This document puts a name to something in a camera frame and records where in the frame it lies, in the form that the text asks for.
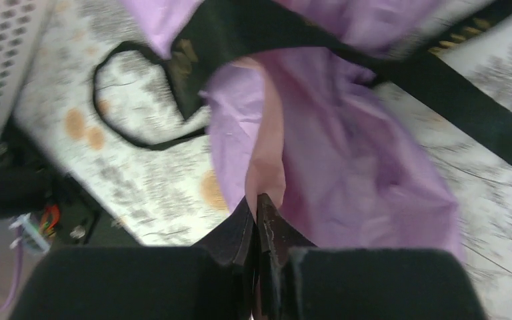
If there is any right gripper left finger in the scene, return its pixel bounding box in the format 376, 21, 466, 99
194, 199, 256, 319

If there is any purple wrapping paper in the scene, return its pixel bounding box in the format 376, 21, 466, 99
124, 1, 463, 258

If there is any pink wrapping paper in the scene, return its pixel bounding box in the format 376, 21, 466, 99
234, 57, 286, 217

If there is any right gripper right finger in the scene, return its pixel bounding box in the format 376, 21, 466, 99
257, 193, 315, 319

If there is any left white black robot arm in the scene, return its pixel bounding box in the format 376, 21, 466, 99
0, 121, 103, 245

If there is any black ribbon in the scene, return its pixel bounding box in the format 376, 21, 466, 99
104, 1, 512, 166

